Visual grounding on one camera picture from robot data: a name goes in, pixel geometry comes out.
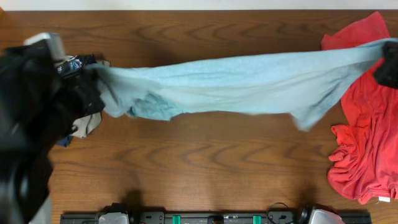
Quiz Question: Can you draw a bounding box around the navy blue folded shirt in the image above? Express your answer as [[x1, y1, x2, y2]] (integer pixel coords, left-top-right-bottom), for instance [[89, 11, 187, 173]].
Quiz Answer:
[[56, 135, 73, 147]]

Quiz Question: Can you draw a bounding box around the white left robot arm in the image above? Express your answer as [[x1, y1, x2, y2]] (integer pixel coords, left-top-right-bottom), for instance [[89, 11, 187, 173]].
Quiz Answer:
[[1, 45, 104, 223]]

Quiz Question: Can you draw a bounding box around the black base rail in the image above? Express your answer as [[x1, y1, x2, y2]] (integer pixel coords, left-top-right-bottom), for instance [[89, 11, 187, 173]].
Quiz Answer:
[[60, 203, 373, 224]]

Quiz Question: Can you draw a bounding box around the red t-shirt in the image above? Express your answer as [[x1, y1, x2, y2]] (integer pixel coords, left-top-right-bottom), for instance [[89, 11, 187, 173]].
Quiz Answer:
[[320, 11, 398, 205]]

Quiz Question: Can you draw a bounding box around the black printed folded jersey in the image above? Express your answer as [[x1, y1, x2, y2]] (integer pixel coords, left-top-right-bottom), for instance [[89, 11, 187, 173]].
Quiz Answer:
[[55, 54, 106, 78]]

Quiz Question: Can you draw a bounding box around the beige folded shirt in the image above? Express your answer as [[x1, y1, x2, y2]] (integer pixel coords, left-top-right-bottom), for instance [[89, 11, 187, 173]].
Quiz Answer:
[[69, 56, 111, 139]]

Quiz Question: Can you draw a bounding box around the light blue t-shirt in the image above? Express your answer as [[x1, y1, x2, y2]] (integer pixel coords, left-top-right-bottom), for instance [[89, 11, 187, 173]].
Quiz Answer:
[[90, 40, 385, 131]]

